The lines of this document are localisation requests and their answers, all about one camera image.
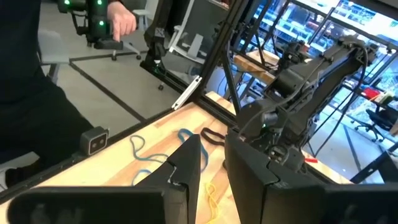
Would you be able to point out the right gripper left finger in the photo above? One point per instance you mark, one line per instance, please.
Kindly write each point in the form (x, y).
(186, 174)

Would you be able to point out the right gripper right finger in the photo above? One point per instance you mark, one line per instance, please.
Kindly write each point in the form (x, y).
(248, 186)

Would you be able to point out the gray rubber band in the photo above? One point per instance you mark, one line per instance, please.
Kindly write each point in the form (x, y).
(152, 158)

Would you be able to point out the black rubber band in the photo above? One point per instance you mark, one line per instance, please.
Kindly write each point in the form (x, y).
(213, 142)

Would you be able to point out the blue rubber band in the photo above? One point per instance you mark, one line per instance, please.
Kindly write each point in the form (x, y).
(182, 133)
(141, 171)

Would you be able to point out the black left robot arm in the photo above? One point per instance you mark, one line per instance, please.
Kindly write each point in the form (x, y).
(335, 71)

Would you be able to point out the yellow rubber band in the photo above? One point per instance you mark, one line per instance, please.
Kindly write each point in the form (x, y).
(212, 202)

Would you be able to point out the wooden workbench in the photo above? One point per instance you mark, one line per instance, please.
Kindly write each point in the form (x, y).
(248, 67)

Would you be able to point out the small red object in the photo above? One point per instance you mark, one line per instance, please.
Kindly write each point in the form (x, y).
(311, 160)

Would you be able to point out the silver aluminium extrusion piece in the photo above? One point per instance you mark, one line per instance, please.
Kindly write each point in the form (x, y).
(186, 93)

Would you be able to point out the white mesh chair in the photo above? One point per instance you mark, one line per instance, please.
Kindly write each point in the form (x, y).
(196, 43)

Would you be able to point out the metal shelving with parts bins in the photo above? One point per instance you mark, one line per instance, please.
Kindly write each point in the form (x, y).
(295, 25)

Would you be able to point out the black office chair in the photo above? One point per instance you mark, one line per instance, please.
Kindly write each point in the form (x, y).
(379, 119)

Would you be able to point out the white office chair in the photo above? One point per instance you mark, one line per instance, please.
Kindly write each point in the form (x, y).
(141, 18)

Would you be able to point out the person's hand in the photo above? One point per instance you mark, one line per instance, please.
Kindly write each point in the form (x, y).
(119, 18)

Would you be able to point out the person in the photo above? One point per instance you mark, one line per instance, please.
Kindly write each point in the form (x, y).
(25, 93)

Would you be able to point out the grey chair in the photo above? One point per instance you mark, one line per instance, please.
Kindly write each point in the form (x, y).
(53, 46)

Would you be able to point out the small grey table camera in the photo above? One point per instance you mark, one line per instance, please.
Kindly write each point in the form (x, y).
(94, 141)

